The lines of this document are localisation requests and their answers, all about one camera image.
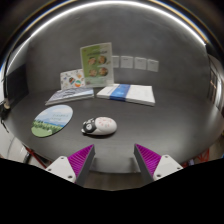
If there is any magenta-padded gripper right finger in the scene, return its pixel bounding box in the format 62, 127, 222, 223
133, 143, 184, 185

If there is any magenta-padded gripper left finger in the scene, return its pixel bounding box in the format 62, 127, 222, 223
45, 143, 96, 187

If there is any white panda-print computer mouse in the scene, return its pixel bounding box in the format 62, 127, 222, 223
81, 116, 118, 137

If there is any round landscape-print mouse pad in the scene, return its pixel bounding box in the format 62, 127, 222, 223
30, 104, 74, 138

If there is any grey striped book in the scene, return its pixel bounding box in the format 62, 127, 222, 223
44, 86, 95, 107

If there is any white book with blue band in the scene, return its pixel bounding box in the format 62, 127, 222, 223
96, 83, 157, 107

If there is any white card with colourful stickers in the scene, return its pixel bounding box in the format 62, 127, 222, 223
59, 68, 86, 90

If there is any black monitor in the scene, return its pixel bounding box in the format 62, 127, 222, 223
5, 63, 30, 110

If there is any green and white standing poster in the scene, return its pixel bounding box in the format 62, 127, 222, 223
79, 41, 115, 89

